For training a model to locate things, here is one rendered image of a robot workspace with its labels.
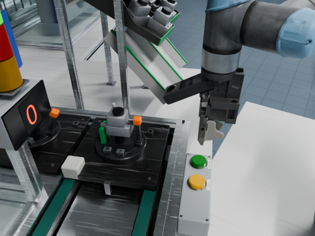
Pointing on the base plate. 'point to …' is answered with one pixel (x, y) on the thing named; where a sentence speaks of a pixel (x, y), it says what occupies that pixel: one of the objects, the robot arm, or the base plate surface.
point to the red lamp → (4, 44)
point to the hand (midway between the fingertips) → (199, 140)
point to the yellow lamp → (10, 75)
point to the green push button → (198, 161)
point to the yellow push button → (197, 181)
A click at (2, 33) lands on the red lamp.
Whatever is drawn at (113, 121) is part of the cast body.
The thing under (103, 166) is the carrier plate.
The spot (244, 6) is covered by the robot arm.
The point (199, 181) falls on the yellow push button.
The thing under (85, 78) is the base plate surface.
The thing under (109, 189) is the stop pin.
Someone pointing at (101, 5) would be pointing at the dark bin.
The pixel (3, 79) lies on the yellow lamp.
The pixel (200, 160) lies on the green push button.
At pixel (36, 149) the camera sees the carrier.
